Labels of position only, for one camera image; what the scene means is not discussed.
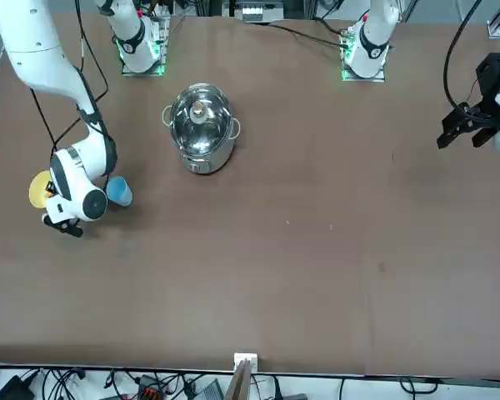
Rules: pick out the black orange connector module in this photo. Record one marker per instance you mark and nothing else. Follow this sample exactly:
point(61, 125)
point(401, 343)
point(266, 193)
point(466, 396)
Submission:
point(150, 387)

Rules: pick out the aluminium frame post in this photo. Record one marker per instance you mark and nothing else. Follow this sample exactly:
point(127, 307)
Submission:
point(243, 375)

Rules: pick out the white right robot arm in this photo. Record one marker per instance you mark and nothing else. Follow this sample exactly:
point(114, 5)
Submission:
point(37, 62)

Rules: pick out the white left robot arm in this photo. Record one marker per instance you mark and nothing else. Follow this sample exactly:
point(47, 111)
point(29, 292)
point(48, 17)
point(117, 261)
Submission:
point(373, 41)

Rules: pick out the blue plastic cup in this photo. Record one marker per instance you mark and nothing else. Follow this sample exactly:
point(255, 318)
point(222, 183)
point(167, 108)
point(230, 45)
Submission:
point(118, 189)

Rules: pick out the glass pot lid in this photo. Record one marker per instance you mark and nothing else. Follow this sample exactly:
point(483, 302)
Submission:
point(200, 125)

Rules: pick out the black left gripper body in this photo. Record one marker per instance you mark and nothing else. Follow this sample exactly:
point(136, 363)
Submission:
point(489, 79)

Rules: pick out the black ribbed power adapter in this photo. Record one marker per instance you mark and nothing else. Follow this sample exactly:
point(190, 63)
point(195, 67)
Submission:
point(212, 391)

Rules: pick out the white power strip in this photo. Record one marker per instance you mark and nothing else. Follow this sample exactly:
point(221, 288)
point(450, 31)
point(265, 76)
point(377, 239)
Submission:
point(256, 10)

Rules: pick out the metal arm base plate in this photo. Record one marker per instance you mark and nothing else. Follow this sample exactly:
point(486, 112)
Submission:
point(379, 78)
point(129, 74)

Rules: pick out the yellow bowl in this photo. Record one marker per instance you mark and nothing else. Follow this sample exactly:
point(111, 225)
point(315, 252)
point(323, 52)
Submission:
point(37, 191)

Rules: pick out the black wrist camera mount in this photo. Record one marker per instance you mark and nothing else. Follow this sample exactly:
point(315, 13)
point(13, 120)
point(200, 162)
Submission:
point(64, 228)

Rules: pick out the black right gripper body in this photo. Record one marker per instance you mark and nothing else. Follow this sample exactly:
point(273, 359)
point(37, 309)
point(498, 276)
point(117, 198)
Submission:
point(49, 184)

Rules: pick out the steel cooking pot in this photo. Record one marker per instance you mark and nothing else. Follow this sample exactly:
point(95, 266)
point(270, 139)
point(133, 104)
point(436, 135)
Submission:
point(208, 160)

